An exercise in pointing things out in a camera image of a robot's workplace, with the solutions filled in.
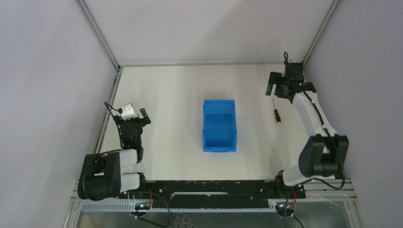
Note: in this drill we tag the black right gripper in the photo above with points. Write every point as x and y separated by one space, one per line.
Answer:
280 87

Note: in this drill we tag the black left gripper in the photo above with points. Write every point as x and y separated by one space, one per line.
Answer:
132 121

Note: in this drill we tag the black yellow handled screwdriver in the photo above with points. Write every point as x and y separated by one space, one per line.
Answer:
276 113

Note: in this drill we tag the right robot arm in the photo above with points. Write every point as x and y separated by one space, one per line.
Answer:
324 153

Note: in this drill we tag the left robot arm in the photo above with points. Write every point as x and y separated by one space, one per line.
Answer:
101 176

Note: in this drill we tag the blue plastic bin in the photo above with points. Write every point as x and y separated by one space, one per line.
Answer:
219 132

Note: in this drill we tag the left green circuit board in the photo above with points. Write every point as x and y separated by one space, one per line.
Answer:
142 206

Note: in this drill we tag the green circuit board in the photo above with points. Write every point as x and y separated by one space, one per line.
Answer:
283 210
142 206

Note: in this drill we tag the right green circuit board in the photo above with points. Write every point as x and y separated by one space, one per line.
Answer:
283 210

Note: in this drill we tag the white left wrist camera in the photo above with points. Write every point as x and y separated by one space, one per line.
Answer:
128 112

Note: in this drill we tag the black mounting rail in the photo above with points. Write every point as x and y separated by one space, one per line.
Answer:
211 194

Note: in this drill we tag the aluminium frame front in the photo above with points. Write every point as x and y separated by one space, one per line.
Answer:
323 207

